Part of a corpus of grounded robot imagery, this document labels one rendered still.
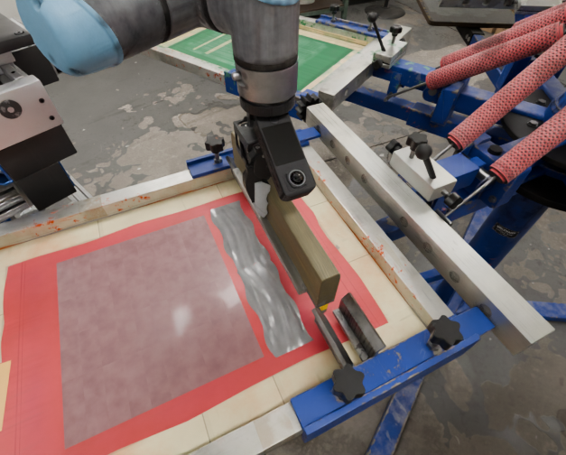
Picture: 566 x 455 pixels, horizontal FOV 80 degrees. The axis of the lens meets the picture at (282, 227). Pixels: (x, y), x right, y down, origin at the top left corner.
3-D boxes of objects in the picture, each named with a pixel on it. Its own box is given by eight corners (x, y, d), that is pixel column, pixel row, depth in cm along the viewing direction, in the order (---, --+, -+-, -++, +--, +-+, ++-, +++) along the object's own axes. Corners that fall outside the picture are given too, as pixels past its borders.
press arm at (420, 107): (221, 61, 141) (219, 46, 137) (230, 56, 144) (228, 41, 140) (548, 174, 96) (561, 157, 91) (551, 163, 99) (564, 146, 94)
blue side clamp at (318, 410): (303, 443, 48) (307, 435, 43) (289, 408, 51) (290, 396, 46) (463, 354, 56) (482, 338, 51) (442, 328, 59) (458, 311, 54)
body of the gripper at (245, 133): (278, 142, 56) (278, 69, 47) (301, 173, 51) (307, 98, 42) (235, 153, 54) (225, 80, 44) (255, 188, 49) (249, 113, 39)
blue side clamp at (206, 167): (197, 195, 80) (190, 172, 75) (191, 182, 83) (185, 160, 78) (308, 161, 88) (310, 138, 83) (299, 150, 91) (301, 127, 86)
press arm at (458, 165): (408, 208, 70) (416, 191, 67) (391, 190, 74) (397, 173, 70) (470, 185, 75) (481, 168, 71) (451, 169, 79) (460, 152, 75)
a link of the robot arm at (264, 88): (310, 64, 38) (242, 78, 36) (307, 101, 42) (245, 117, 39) (282, 39, 42) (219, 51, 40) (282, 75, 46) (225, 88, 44)
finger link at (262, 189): (255, 198, 60) (258, 155, 54) (267, 220, 57) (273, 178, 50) (237, 201, 59) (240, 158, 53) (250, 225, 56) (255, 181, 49)
